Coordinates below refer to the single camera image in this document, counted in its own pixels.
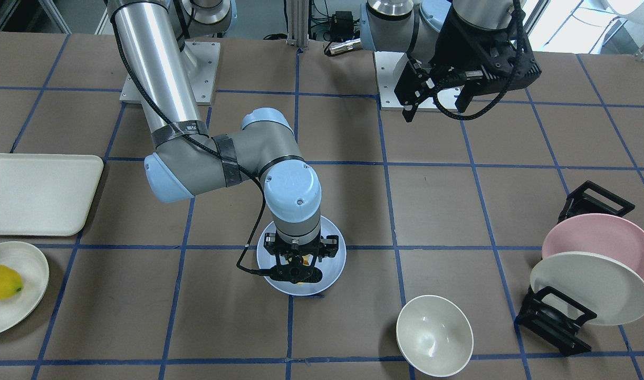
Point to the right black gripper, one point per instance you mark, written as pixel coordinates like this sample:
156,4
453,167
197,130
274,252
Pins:
271,246

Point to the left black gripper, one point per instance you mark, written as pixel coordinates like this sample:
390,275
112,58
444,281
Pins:
451,38

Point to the blue plate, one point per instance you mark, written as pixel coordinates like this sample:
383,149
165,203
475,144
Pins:
331,268

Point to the sliced yellow bread loaf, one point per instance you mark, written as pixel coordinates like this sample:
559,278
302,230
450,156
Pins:
302,272

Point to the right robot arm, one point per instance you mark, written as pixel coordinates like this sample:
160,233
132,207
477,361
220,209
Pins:
151,37

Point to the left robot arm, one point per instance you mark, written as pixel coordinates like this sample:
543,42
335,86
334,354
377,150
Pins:
413,29

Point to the black plate rack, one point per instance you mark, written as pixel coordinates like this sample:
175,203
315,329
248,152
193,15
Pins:
546,321

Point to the pink plate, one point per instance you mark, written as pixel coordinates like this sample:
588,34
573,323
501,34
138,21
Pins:
608,235

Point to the cream plate in rack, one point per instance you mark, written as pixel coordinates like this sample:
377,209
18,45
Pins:
601,284

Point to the white plate under lemon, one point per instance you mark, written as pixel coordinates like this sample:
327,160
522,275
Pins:
24,276

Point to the white bowl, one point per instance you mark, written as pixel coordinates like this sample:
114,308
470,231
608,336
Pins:
434,336

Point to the white rectangular tray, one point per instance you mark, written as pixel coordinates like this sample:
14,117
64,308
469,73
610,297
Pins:
46,194

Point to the yellow lemon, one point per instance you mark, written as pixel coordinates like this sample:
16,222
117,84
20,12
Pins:
11,282

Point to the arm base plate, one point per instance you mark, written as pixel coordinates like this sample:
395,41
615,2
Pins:
389,66
199,62

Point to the aluminium frame post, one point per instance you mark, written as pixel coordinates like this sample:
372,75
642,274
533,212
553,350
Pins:
297,22

